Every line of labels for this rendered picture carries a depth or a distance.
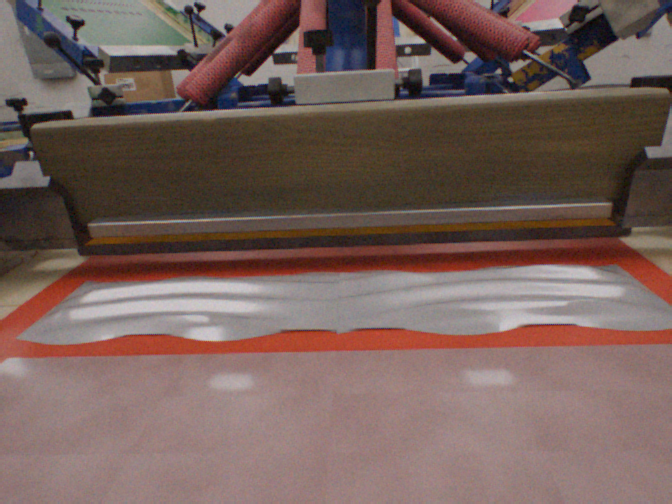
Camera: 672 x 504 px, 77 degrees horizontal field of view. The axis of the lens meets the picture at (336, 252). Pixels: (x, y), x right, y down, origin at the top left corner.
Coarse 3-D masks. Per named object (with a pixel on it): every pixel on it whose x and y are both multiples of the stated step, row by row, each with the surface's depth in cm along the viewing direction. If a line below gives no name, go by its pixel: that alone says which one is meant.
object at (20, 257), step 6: (0, 252) 32; (6, 252) 32; (12, 252) 33; (18, 252) 33; (24, 252) 34; (30, 252) 35; (36, 252) 35; (0, 258) 32; (6, 258) 32; (12, 258) 33; (18, 258) 33; (24, 258) 34; (30, 258) 35; (0, 264) 32; (6, 264) 32; (12, 264) 33; (18, 264) 33; (0, 270) 32; (6, 270) 32; (0, 276) 32
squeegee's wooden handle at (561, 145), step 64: (64, 128) 28; (128, 128) 28; (192, 128) 27; (256, 128) 27; (320, 128) 27; (384, 128) 27; (448, 128) 27; (512, 128) 26; (576, 128) 26; (640, 128) 26; (128, 192) 29; (192, 192) 29; (256, 192) 29; (320, 192) 29; (384, 192) 28; (448, 192) 28; (512, 192) 28; (576, 192) 28
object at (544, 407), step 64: (384, 256) 31; (448, 256) 30; (512, 256) 30; (576, 256) 29; (640, 256) 29; (384, 384) 19; (448, 384) 18; (512, 384) 18; (576, 384) 18; (640, 384) 18; (384, 448) 16; (448, 448) 15; (512, 448) 15; (576, 448) 15; (640, 448) 15
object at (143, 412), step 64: (128, 256) 34; (192, 256) 33; (256, 256) 32; (320, 256) 32; (0, 320) 26; (0, 384) 20; (64, 384) 20; (128, 384) 20; (192, 384) 19; (256, 384) 19; (320, 384) 19; (0, 448) 17; (64, 448) 16; (128, 448) 16; (192, 448) 16; (256, 448) 16; (320, 448) 16
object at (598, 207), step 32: (96, 224) 29; (128, 224) 29; (160, 224) 29; (192, 224) 29; (224, 224) 29; (256, 224) 28; (288, 224) 28; (320, 224) 28; (352, 224) 28; (384, 224) 28; (416, 224) 28
